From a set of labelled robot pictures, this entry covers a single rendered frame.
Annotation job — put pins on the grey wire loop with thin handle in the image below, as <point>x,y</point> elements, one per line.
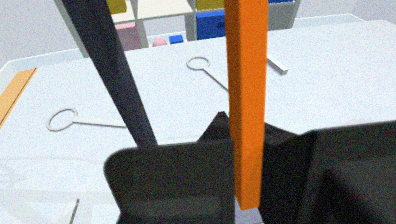
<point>210,72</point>
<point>69,212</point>
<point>86,121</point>

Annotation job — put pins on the orange handle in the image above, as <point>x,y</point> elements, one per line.
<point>246,24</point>

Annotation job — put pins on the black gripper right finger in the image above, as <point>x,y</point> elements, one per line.
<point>293,164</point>

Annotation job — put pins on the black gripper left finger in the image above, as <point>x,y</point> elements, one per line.
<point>202,168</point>

